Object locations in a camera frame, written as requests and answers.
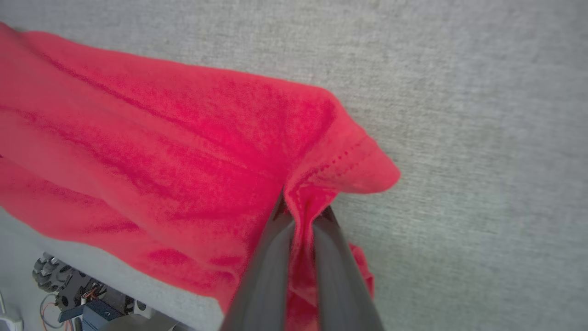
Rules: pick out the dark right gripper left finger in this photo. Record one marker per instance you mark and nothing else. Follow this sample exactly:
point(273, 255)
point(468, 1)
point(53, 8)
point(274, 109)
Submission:
point(264, 285)

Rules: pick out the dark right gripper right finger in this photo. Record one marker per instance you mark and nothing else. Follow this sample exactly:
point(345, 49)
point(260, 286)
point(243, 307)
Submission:
point(342, 285)

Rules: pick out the red and white garment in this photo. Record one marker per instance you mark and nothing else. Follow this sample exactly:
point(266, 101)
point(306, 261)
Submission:
point(138, 138)

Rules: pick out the black wheeled robot base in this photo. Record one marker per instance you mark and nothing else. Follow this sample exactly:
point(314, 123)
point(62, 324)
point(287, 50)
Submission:
point(101, 310)

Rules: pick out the black mecanum wheel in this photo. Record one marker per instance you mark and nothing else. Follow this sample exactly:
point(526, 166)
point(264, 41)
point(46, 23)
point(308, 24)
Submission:
point(49, 273)

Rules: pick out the grey fabric sofa seat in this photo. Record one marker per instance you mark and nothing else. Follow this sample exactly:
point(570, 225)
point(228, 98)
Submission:
point(459, 92)

